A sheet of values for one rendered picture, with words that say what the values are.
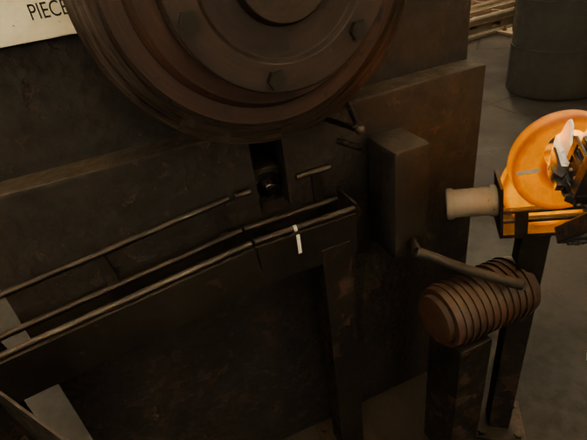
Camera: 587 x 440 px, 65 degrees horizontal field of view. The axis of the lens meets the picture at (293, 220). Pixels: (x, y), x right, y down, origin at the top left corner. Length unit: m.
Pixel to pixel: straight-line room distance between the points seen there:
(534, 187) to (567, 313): 0.98
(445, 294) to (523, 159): 0.30
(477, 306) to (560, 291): 0.90
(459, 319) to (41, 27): 0.82
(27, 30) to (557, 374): 1.47
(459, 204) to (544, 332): 0.83
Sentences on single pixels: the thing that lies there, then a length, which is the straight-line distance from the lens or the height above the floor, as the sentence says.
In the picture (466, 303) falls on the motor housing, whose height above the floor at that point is 0.52.
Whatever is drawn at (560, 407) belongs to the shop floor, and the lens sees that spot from 1.50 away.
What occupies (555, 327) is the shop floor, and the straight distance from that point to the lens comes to 1.69.
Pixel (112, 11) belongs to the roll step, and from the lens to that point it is 0.62.
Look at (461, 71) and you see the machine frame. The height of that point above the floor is 0.87.
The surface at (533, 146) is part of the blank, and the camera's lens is 0.78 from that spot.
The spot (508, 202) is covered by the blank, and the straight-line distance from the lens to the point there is 0.93.
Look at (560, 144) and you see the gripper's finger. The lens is 0.76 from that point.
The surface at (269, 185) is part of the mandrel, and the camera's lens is 0.87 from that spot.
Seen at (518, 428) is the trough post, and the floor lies 0.01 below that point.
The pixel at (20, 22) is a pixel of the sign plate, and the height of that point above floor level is 1.09.
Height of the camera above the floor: 1.16
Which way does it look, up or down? 33 degrees down
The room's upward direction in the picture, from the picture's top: 8 degrees counter-clockwise
